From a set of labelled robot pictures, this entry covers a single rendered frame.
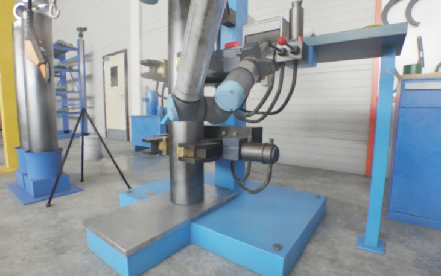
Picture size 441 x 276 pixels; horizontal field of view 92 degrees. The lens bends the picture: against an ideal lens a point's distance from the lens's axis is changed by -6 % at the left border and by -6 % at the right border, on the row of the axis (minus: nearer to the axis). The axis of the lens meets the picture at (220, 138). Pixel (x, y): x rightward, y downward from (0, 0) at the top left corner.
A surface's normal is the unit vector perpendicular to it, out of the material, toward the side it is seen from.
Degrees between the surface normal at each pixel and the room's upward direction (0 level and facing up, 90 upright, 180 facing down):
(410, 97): 90
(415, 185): 90
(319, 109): 90
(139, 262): 90
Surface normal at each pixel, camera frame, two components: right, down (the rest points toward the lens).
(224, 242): -0.59, 0.09
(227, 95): -0.42, 0.66
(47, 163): 0.76, 0.08
